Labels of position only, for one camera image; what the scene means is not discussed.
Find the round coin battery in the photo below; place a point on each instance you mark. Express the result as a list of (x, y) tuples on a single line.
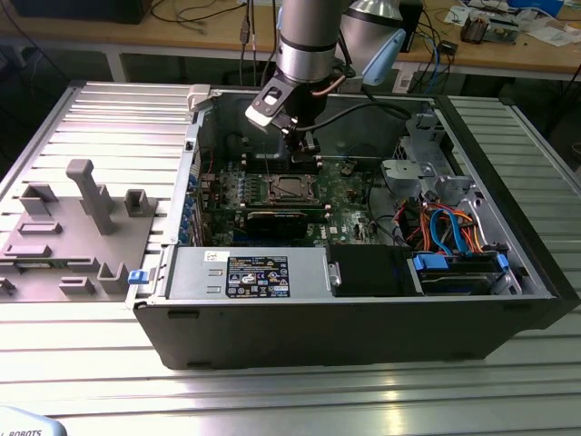
[(347, 169)]

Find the white paper sheet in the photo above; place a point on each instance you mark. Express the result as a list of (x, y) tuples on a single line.
[(551, 35)]

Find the green motherboard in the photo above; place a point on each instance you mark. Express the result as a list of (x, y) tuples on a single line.
[(345, 204)]

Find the wooden workbench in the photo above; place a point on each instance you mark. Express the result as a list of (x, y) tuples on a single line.
[(136, 36)]

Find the copper coil heatsink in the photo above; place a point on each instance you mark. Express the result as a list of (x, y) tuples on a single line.
[(474, 29)]

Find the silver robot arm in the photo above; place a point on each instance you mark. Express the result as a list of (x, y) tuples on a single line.
[(306, 59)]

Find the pale blue teach pendant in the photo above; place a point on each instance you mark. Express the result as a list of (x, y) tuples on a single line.
[(27, 422)]

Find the large black box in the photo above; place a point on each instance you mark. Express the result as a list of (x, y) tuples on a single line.
[(77, 11)]

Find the hard disk in blue carrier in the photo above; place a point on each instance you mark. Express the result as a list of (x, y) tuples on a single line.
[(429, 262)]

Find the grey power supply unit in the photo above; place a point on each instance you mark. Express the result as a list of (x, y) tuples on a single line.
[(195, 272)]

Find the grey parts rack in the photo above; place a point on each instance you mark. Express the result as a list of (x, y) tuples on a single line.
[(59, 245)]

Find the small black adapter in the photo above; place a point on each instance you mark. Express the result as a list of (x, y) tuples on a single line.
[(449, 47)]

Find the grey case release latch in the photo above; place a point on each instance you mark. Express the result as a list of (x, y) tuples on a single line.
[(199, 97)]

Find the upright black desktop box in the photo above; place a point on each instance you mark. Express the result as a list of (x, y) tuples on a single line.
[(412, 27)]

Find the grey metal caddy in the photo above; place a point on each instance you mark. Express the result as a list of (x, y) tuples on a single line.
[(504, 29)]

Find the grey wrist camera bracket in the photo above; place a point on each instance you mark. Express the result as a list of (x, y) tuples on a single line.
[(350, 82)]

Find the blue box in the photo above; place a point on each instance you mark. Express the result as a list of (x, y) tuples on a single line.
[(540, 4)]

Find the black plastic shroud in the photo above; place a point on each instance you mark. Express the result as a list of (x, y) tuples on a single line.
[(363, 272)]

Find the black open PC case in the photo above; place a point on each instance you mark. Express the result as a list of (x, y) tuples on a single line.
[(318, 336)]

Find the thin metal locking lever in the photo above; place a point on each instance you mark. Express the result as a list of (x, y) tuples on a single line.
[(268, 161)]

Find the black graphics card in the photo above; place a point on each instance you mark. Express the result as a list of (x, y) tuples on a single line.
[(277, 224)]

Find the silver CPU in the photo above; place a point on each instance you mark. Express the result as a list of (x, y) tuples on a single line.
[(291, 187)]

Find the blue plastic case latch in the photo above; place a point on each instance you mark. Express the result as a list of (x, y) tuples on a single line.
[(138, 277)]

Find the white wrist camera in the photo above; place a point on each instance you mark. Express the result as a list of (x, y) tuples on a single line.
[(256, 115)]

